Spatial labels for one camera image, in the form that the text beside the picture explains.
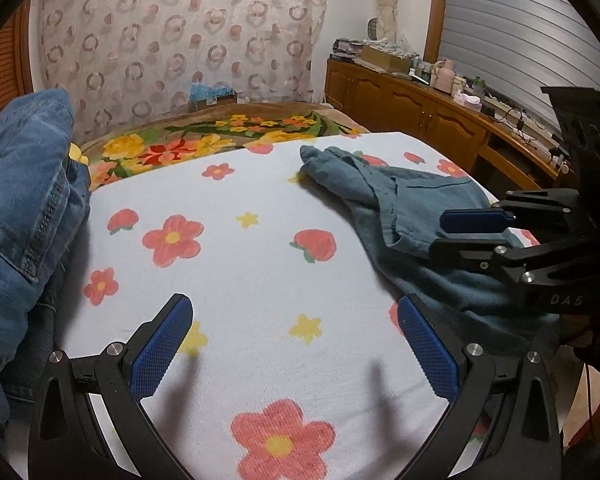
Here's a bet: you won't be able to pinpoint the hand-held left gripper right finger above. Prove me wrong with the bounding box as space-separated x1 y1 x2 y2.
396 294 564 480

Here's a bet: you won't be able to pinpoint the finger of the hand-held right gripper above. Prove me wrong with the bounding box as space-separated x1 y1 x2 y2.
429 237 597 287
439 189 588 236

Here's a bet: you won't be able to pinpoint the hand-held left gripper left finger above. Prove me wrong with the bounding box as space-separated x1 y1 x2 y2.
28 292 196 480

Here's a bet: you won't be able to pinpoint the teal pants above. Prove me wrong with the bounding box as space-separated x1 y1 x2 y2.
299 145 561 318

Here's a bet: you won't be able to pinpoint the white flower strawberry bed sheet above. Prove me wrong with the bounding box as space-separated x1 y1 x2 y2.
55 131 536 480

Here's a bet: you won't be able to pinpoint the wooden sideboard cabinet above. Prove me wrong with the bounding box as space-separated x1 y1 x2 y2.
325 57 581 191

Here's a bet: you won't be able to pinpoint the pink thermos jug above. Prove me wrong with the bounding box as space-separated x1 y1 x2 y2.
432 59 456 95

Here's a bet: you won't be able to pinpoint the open cardboard box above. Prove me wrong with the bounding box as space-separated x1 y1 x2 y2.
361 42 421 73

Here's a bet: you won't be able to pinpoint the brown floral blanket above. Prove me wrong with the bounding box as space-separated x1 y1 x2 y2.
80 102 371 192

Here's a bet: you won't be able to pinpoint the blue denim jeans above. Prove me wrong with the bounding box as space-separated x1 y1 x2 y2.
0 89 92 423

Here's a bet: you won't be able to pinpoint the tied beige curtain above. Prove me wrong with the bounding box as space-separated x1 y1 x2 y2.
367 0 448 46

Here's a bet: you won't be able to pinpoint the small blue box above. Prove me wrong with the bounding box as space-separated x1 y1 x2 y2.
189 81 238 112

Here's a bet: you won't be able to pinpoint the wooden slatted wardrobe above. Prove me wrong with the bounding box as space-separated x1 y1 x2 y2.
0 10 33 131

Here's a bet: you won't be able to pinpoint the ring patterned sheer curtain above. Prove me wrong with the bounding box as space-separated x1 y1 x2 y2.
30 0 328 146

